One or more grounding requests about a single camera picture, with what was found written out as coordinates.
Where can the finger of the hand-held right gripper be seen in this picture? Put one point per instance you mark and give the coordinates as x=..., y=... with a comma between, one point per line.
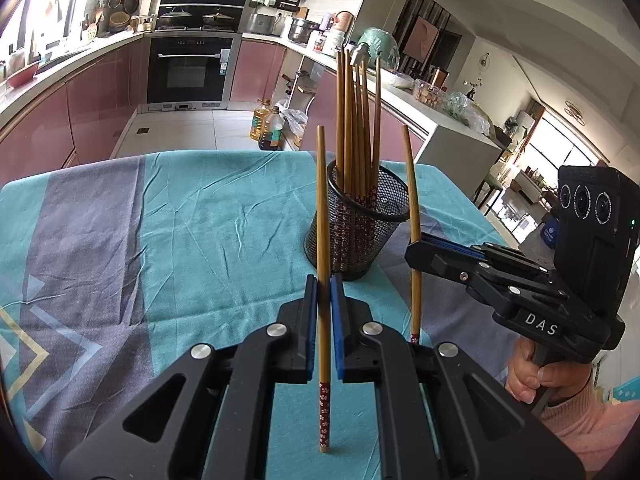
x=455, y=246
x=440, y=260

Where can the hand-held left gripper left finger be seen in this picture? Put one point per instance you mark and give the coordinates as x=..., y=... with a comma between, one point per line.
x=312, y=325

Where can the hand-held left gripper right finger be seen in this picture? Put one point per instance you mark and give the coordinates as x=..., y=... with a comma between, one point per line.
x=337, y=330

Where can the black mesh holder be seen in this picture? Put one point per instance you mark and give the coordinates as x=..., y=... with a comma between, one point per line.
x=392, y=210

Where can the brown wooden chopstick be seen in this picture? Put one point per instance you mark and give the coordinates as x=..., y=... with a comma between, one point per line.
x=322, y=210
x=411, y=185

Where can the bunch of wooden chopsticks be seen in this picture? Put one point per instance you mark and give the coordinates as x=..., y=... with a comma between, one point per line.
x=350, y=135

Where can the person's right hand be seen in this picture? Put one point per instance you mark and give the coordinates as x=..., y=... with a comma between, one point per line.
x=525, y=380

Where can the living room window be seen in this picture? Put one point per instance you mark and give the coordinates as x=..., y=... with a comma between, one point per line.
x=570, y=145

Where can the crumpled plastic bag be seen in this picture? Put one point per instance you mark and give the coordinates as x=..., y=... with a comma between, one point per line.
x=467, y=112

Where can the teal and grey tablecloth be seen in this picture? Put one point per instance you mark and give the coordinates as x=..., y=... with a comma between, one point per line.
x=200, y=235

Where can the ceiling lamp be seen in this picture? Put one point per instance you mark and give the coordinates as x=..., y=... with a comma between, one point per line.
x=575, y=112

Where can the clear food container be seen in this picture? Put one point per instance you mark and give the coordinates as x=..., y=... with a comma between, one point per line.
x=429, y=95

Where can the copper cup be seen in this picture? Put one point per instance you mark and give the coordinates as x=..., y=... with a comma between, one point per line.
x=439, y=76

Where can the dark oil bottle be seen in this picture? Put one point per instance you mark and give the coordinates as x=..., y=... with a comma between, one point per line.
x=271, y=132

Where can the clear plastic bag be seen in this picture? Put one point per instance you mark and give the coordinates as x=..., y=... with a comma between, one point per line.
x=295, y=122

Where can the yellow oil bottle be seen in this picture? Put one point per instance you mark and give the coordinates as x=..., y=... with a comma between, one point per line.
x=259, y=122

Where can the green quilted cover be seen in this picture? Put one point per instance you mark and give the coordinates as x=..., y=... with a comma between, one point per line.
x=385, y=45

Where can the steel thermos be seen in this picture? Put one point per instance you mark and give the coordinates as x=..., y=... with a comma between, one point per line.
x=359, y=54

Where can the white plastic jar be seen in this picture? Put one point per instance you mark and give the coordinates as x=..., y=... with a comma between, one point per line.
x=332, y=44

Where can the pink jar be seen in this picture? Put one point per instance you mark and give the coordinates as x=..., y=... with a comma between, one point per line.
x=344, y=22

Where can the steel steamer pot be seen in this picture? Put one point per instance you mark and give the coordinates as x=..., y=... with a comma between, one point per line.
x=301, y=30

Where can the pink base cabinets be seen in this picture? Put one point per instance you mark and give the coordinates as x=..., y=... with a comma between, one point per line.
x=260, y=65
x=85, y=105

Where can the black built-in oven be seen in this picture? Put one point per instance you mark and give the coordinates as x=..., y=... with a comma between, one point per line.
x=190, y=70

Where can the silver toaster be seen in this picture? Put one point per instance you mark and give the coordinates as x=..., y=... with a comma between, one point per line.
x=261, y=24

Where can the steel pot with lid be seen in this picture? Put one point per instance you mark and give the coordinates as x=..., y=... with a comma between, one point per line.
x=218, y=19

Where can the black wok with lid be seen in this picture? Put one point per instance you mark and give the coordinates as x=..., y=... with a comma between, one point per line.
x=175, y=17

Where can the black range hood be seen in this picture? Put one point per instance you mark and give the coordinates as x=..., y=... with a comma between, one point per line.
x=202, y=2

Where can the small steel pot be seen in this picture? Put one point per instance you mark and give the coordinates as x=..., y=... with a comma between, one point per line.
x=145, y=23

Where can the stacked bowls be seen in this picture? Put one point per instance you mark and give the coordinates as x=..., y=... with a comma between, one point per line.
x=120, y=21

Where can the white dotted cup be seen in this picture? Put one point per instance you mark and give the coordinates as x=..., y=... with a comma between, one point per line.
x=90, y=34

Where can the pink bowl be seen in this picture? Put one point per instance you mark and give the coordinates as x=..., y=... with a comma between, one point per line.
x=22, y=74

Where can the kitchen window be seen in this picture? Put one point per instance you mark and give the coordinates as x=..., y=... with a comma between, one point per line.
x=45, y=0

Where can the wall clock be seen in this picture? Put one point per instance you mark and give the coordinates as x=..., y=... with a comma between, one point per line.
x=484, y=62

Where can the framed wall picture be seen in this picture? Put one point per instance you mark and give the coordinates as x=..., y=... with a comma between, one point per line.
x=421, y=37

